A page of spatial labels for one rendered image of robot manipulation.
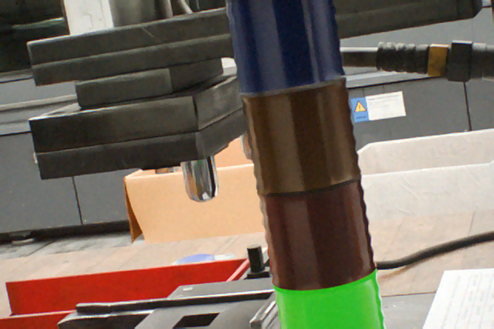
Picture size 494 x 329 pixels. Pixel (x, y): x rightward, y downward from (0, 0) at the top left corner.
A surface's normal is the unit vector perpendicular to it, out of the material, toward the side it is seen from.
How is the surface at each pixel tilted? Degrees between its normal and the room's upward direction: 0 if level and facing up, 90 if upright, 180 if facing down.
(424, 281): 0
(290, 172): 76
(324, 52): 104
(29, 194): 90
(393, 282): 0
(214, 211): 86
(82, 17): 90
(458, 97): 90
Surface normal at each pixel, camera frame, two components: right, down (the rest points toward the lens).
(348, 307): 0.34, 0.33
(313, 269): -0.23, -0.05
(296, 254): -0.47, -0.03
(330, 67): 0.76, 0.22
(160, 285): -0.26, 0.20
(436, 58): -0.21, -0.32
